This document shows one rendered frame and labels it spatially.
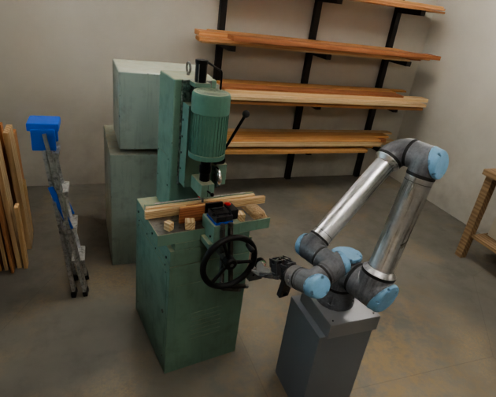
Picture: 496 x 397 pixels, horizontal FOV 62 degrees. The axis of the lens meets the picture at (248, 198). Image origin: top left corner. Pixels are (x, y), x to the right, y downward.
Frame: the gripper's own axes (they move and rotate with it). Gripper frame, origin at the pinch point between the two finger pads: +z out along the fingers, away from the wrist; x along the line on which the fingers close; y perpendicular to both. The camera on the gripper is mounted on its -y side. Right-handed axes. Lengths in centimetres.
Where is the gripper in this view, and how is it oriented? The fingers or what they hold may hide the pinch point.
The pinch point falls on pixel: (266, 268)
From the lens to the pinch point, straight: 182.9
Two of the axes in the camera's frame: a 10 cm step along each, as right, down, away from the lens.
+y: -0.5, -9.9, -1.4
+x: -8.7, 1.2, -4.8
